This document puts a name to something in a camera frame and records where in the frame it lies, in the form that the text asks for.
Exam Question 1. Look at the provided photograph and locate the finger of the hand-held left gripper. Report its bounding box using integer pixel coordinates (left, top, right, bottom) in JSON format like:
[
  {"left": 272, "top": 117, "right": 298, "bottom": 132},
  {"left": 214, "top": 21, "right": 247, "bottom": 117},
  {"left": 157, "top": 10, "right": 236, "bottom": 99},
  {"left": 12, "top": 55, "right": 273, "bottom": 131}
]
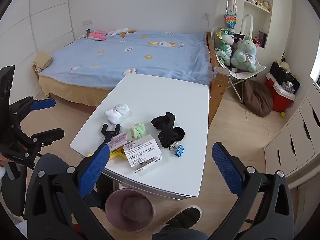
[
  {"left": 9, "top": 97, "right": 56, "bottom": 120},
  {"left": 15, "top": 128, "right": 65, "bottom": 167}
]

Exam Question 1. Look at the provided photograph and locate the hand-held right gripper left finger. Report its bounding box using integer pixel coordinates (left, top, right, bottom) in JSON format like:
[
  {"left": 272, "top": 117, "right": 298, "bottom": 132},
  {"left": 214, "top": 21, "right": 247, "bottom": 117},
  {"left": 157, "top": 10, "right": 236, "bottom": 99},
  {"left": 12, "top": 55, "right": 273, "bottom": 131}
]
[{"left": 24, "top": 144, "right": 112, "bottom": 240}]

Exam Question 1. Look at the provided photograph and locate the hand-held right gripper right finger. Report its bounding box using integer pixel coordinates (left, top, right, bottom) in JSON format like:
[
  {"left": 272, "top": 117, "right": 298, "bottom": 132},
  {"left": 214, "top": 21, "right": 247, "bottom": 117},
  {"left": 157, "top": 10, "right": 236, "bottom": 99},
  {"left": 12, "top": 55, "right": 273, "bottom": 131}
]
[{"left": 212, "top": 142, "right": 295, "bottom": 240}]

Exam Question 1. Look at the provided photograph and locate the yellow plastic clip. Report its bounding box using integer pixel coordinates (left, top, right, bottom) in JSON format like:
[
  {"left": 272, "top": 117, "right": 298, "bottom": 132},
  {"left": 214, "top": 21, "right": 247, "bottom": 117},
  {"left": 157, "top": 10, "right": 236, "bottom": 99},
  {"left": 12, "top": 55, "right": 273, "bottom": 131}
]
[{"left": 86, "top": 147, "right": 127, "bottom": 160}]

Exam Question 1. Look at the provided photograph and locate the pink paper packet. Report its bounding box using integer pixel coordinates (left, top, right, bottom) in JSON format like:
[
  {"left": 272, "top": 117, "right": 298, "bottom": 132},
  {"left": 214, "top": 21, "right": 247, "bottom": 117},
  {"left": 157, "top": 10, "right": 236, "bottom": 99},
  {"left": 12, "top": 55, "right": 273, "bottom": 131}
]
[{"left": 106, "top": 133, "right": 128, "bottom": 150}]

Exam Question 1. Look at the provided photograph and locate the black forked plastic attachment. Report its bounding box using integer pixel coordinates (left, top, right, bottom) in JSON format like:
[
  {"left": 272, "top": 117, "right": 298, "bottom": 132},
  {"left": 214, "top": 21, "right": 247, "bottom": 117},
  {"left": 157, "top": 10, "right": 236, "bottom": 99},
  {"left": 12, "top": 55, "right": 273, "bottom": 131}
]
[{"left": 101, "top": 124, "right": 121, "bottom": 144}]

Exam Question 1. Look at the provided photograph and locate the white cardboard box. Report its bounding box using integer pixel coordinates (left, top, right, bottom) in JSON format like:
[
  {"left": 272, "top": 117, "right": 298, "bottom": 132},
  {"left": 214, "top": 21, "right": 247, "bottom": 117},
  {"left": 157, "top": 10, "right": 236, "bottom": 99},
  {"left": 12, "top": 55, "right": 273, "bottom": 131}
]
[{"left": 123, "top": 134, "right": 162, "bottom": 173}]

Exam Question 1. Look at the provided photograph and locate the blue binder clip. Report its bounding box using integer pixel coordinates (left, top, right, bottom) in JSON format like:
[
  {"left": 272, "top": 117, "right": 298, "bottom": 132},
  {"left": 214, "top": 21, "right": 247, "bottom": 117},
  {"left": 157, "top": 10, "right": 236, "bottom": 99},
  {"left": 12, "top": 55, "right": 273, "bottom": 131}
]
[{"left": 169, "top": 142, "right": 186, "bottom": 158}]

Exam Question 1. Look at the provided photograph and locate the pink trash bin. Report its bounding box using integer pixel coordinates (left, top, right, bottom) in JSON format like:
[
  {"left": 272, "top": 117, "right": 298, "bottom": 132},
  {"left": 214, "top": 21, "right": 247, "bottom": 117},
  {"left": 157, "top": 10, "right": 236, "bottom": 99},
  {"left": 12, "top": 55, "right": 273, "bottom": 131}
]
[{"left": 104, "top": 189, "right": 156, "bottom": 232}]

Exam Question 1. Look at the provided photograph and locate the green hair scrunchie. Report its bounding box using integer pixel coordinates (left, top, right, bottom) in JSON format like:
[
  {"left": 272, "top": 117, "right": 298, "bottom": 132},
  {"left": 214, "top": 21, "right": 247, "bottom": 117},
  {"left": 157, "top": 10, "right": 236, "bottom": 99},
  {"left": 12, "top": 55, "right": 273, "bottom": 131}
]
[{"left": 129, "top": 122, "right": 146, "bottom": 139}]

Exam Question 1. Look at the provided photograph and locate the white sock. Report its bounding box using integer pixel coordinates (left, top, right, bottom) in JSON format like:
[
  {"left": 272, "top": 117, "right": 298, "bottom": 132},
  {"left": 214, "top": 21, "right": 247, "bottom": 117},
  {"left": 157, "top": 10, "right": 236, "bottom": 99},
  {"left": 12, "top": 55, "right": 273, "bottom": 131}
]
[{"left": 104, "top": 104, "right": 129, "bottom": 126}]

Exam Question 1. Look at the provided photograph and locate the black hair scrunchie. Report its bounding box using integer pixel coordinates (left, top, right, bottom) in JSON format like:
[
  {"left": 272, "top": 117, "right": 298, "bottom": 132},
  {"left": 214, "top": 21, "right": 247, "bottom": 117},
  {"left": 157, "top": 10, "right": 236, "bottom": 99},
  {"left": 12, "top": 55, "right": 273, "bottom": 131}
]
[{"left": 173, "top": 127, "right": 186, "bottom": 142}]

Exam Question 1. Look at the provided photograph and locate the black sock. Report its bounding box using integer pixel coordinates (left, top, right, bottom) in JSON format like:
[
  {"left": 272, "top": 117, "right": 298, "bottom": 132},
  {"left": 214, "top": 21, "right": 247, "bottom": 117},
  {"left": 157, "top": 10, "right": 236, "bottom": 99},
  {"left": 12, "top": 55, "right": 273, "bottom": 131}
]
[
  {"left": 151, "top": 112, "right": 176, "bottom": 132},
  {"left": 157, "top": 127, "right": 178, "bottom": 148}
]

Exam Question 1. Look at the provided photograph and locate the bed with beige skirt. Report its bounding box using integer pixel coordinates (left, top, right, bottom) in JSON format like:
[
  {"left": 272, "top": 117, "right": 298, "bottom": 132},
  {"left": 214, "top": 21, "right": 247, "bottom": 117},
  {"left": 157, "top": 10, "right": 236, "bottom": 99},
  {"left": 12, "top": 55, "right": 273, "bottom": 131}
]
[{"left": 32, "top": 64, "right": 114, "bottom": 107}]

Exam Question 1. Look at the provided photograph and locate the beige folded cloth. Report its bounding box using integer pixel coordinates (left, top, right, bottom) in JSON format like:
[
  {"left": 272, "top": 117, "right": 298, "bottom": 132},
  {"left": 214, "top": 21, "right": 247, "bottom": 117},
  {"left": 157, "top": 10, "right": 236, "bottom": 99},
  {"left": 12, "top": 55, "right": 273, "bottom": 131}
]
[{"left": 33, "top": 51, "right": 53, "bottom": 73}]

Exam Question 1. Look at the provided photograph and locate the black shoe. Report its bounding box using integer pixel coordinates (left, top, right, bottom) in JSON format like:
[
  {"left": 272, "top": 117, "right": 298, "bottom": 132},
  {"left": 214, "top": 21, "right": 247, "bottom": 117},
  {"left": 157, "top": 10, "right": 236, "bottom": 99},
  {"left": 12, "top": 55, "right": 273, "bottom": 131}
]
[{"left": 154, "top": 205, "right": 203, "bottom": 233}]

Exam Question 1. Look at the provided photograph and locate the white drawer unit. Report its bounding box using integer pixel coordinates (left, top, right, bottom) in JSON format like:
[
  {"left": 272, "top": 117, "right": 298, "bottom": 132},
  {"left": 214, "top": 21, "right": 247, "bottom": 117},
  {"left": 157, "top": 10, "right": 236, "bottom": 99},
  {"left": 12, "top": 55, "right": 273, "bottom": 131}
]
[{"left": 264, "top": 85, "right": 320, "bottom": 180}]

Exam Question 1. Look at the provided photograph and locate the brown bean bag cushion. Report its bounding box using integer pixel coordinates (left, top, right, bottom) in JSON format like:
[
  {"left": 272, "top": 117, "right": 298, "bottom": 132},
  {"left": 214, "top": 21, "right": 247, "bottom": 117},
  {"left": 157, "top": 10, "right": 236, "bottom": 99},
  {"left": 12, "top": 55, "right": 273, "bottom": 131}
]
[{"left": 244, "top": 80, "right": 273, "bottom": 117}]

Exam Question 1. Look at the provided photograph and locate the person's right leg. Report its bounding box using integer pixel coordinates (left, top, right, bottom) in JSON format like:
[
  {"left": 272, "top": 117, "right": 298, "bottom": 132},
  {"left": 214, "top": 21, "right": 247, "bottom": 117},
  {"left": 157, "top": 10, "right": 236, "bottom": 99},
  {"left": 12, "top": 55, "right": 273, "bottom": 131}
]
[{"left": 152, "top": 226, "right": 208, "bottom": 240}]

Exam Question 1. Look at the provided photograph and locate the bed with blue blanket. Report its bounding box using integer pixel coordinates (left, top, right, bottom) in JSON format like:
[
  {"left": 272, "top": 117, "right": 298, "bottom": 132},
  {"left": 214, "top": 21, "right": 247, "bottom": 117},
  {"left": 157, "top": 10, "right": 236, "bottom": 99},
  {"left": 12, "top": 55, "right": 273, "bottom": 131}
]
[{"left": 37, "top": 31, "right": 213, "bottom": 87}]

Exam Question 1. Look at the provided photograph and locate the pink plush toy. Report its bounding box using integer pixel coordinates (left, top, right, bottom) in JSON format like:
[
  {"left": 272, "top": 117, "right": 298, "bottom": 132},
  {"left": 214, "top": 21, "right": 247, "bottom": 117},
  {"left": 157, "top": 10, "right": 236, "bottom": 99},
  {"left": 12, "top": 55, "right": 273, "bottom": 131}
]
[{"left": 86, "top": 31, "right": 107, "bottom": 41}]

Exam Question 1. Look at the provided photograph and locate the red cooler box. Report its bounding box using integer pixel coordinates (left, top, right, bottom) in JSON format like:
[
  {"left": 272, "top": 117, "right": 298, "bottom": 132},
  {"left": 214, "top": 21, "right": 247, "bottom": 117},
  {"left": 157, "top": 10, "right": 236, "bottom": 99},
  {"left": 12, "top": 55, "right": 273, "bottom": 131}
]
[{"left": 265, "top": 73, "right": 296, "bottom": 112}]

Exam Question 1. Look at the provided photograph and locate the white folding chair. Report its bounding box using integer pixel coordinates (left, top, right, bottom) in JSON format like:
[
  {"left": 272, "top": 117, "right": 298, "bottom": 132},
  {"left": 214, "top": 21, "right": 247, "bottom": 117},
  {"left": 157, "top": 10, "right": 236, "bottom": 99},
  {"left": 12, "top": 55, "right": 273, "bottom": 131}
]
[{"left": 211, "top": 26, "right": 267, "bottom": 105}]

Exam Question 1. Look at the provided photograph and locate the clear plastic box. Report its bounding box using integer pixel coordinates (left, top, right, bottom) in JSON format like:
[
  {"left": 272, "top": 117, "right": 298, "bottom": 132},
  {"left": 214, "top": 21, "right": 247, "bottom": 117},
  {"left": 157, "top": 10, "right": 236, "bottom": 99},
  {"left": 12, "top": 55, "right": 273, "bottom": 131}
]
[{"left": 213, "top": 66, "right": 230, "bottom": 79}]

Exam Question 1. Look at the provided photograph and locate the tissue box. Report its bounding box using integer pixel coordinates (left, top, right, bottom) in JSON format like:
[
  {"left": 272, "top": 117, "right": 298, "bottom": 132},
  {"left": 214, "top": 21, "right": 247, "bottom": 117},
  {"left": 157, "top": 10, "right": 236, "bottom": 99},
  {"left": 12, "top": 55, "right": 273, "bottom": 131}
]
[{"left": 282, "top": 81, "right": 295, "bottom": 93}]

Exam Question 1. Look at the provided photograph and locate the white goose plush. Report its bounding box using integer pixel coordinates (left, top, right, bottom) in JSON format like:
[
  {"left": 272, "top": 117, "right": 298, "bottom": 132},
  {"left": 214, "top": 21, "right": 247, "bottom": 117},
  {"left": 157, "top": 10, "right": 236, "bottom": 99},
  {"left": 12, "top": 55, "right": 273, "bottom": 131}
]
[{"left": 108, "top": 28, "right": 137, "bottom": 37}]

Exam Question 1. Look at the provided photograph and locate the black bag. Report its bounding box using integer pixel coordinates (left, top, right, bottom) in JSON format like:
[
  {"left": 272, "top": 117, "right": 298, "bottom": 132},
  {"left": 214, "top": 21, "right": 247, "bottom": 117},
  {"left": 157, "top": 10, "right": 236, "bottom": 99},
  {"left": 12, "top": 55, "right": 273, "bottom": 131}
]
[{"left": 269, "top": 62, "right": 300, "bottom": 94}]

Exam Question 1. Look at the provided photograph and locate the teal unicorn plush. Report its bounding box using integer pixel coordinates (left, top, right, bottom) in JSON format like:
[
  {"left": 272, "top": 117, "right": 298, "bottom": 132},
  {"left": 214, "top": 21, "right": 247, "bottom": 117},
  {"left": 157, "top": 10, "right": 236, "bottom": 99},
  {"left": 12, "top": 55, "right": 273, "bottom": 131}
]
[{"left": 230, "top": 35, "right": 259, "bottom": 72}]

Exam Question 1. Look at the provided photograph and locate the beige hat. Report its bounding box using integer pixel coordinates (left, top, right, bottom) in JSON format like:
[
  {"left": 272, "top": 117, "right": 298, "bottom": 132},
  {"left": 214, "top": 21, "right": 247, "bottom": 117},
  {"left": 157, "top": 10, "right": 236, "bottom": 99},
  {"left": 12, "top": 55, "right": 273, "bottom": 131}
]
[{"left": 276, "top": 60, "right": 290, "bottom": 72}]

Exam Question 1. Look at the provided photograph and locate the green dragon plush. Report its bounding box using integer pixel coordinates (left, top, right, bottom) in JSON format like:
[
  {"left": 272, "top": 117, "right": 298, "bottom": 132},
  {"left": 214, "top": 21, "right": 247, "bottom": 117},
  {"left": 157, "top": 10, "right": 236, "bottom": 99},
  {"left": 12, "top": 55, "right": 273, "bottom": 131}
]
[{"left": 214, "top": 27, "right": 235, "bottom": 67}]

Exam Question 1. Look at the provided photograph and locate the purple box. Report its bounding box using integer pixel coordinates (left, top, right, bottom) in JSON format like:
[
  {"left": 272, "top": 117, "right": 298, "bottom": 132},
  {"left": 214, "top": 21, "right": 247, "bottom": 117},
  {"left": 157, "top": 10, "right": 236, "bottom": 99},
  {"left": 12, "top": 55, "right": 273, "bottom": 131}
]
[{"left": 257, "top": 31, "right": 267, "bottom": 47}]

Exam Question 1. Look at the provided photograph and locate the window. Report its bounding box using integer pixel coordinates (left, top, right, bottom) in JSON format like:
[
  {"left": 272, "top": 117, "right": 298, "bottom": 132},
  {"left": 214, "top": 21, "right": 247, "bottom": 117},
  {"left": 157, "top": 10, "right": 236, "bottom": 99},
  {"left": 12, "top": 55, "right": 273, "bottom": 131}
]
[{"left": 310, "top": 42, "right": 320, "bottom": 85}]

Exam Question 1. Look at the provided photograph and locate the white arched tube stand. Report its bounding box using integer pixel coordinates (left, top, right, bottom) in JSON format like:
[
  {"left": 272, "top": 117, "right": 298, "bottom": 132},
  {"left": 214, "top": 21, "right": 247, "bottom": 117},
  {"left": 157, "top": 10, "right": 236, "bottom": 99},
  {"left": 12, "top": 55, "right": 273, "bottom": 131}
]
[{"left": 241, "top": 14, "right": 253, "bottom": 34}]

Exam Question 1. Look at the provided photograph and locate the rainbow pop bag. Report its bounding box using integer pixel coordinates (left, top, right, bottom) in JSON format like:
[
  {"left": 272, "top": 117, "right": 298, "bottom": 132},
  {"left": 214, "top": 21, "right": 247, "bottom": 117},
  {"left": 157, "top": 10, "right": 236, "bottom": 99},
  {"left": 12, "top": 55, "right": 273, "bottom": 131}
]
[{"left": 224, "top": 12, "right": 237, "bottom": 28}]

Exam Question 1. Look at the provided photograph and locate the yellow plush toy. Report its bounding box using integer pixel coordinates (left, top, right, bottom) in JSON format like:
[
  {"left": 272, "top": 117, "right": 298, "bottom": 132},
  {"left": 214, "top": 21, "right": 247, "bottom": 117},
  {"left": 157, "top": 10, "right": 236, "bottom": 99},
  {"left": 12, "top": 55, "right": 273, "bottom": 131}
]
[{"left": 257, "top": 0, "right": 271, "bottom": 12}]

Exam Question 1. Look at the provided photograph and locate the wooden bed frame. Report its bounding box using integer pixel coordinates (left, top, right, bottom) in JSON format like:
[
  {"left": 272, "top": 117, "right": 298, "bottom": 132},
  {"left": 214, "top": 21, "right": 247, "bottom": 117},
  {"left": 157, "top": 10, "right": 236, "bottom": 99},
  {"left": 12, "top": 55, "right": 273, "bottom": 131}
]
[{"left": 205, "top": 32, "right": 230, "bottom": 128}]

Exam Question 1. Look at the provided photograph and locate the white wall shelf unit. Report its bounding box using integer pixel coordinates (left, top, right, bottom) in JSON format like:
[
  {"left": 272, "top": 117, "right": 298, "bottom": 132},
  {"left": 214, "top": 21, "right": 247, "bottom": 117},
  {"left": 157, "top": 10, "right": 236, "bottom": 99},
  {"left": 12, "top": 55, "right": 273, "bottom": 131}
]
[{"left": 217, "top": 0, "right": 274, "bottom": 48}]

